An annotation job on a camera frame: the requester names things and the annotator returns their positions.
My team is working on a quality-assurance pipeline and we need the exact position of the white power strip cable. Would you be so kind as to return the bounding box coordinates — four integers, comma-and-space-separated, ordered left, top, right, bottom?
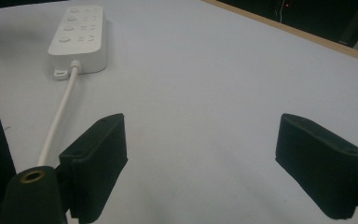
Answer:
36, 60, 82, 167

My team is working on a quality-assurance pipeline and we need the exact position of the white power strip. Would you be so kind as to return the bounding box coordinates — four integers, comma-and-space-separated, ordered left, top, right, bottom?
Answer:
47, 5, 108, 81

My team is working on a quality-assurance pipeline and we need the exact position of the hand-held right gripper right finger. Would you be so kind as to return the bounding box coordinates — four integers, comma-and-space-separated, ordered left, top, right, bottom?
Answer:
275, 113, 358, 220

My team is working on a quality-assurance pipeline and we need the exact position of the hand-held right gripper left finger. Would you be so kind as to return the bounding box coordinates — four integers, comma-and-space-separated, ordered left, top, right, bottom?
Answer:
58, 113, 129, 224

